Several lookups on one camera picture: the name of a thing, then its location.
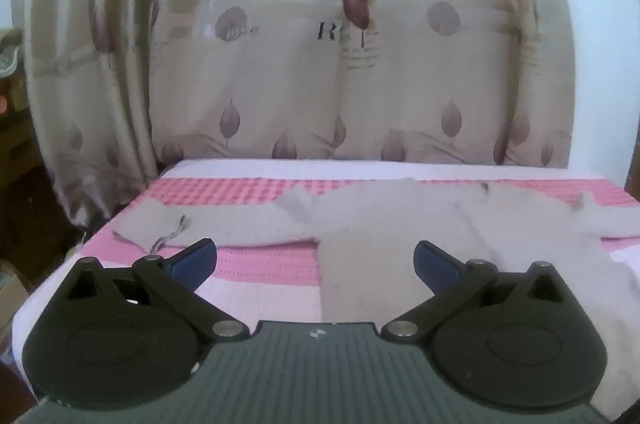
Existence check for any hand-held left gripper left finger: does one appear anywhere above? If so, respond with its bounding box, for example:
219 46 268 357
48 239 251 343

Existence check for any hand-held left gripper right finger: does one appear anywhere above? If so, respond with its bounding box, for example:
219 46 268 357
381 240 583 345

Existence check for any pink checked bed sheet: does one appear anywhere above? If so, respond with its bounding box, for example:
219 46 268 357
12 159 640 405

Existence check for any beige leaf print curtain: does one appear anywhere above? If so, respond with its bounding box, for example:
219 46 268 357
11 0 575 232

